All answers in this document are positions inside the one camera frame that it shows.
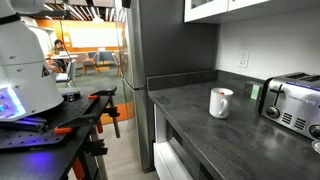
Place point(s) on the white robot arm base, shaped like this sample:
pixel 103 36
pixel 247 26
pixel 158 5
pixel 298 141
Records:
pixel 27 85

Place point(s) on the stainless steel refrigerator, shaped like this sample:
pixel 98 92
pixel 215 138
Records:
pixel 159 50

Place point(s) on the white ceramic mug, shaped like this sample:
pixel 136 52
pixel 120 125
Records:
pixel 219 105

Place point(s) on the white upper cabinet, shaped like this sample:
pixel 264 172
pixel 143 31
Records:
pixel 221 11

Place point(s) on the small green black box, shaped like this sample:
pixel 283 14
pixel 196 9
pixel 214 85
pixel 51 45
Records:
pixel 252 90

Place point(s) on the grey office chair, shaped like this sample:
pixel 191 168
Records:
pixel 69 75

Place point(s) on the seated person in background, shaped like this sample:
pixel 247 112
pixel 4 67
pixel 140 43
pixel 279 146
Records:
pixel 57 65

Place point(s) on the black perforated mounting table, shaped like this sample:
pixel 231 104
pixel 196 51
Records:
pixel 37 153

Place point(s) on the stainless steel toaster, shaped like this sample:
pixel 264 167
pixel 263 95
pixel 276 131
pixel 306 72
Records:
pixel 293 101

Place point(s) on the orange handled rear clamp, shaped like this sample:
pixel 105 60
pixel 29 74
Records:
pixel 111 110

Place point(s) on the white wall outlet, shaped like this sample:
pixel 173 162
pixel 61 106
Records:
pixel 244 59

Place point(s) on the orange handled black clamp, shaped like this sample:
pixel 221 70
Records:
pixel 85 120

